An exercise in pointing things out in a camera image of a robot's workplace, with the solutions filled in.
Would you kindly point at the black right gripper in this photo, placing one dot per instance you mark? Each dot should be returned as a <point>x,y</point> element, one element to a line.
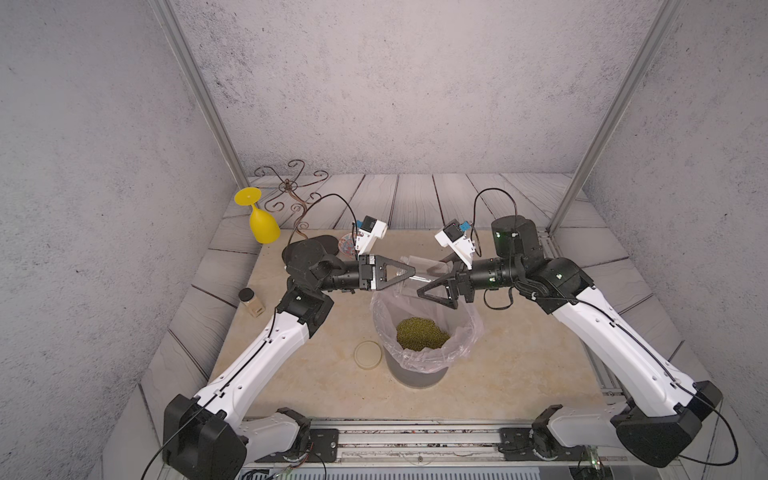
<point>452,282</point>

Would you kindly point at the pile of green mung beans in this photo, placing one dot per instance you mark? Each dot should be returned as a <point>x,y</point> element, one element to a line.
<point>417,334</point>

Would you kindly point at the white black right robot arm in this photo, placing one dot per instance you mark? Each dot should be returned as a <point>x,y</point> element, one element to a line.
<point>666,408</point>

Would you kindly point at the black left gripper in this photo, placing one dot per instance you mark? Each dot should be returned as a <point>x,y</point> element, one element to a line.
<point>367,276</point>

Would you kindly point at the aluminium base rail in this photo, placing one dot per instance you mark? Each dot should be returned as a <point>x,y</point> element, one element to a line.
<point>378,449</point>

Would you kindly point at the grey bin with plastic liner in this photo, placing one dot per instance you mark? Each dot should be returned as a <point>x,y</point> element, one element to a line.
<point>426,368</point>

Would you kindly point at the yellow plastic goblet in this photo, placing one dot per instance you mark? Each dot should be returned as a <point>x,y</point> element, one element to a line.
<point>263,225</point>

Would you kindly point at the small black-capped spice bottle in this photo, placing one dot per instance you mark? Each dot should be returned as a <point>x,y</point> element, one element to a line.
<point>251,302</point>

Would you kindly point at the colourful patterned small bowl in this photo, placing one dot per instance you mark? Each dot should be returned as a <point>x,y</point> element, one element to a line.
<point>346,246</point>

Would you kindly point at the left aluminium frame post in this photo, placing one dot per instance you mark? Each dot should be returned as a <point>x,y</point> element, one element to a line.
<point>172,29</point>

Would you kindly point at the dark metal scroll stand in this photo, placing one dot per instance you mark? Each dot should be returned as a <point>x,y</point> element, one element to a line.
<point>292,193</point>

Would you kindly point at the aluminium frame post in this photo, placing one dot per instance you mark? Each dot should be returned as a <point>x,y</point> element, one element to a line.
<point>643,60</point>
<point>172,29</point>

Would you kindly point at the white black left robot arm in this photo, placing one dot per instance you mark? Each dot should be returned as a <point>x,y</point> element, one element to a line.
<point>207,436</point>

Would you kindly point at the glass jar with beige lid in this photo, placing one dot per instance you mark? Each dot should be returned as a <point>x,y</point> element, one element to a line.
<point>426,271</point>

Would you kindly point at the right aluminium frame post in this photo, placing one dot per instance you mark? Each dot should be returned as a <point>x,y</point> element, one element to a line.
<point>643,60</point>

